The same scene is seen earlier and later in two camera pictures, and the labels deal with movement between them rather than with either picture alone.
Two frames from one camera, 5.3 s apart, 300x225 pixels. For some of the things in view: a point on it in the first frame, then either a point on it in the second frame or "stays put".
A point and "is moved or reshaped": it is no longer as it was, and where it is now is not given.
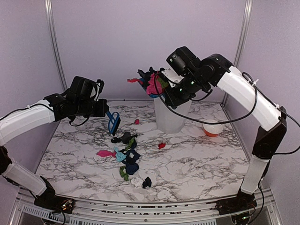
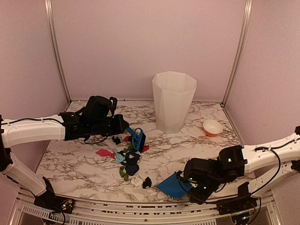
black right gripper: x=174 y=100 to x=200 y=198
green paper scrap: x=124 y=175 stays put
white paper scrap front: x=136 y=182 stays put
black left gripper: x=103 y=108 to x=119 y=129
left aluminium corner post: x=51 y=22 stays put
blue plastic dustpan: x=141 y=81 to x=174 y=187
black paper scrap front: x=147 y=182 stays put
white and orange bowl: x=212 y=130 stays put
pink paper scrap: x=105 y=153 stays put
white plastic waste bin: x=168 y=119 stays put
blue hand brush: x=114 y=122 is moved or reshaped
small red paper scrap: x=161 y=145 to x=146 y=148
